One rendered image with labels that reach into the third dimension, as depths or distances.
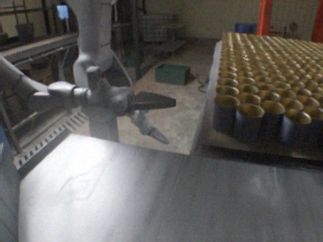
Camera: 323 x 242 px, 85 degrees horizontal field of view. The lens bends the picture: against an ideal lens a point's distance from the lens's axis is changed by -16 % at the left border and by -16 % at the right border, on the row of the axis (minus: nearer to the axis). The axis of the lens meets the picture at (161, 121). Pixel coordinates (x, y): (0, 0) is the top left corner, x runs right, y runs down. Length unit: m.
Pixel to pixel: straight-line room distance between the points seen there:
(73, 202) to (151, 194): 0.15
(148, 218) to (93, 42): 0.57
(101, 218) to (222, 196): 0.23
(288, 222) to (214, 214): 0.14
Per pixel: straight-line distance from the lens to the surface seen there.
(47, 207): 0.44
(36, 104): 0.70
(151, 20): 8.37
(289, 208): 0.44
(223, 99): 0.59
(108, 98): 0.58
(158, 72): 4.05
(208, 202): 0.40
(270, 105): 0.60
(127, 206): 0.40
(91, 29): 0.73
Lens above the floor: 1.39
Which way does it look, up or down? 30 degrees down
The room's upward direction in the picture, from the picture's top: 1 degrees counter-clockwise
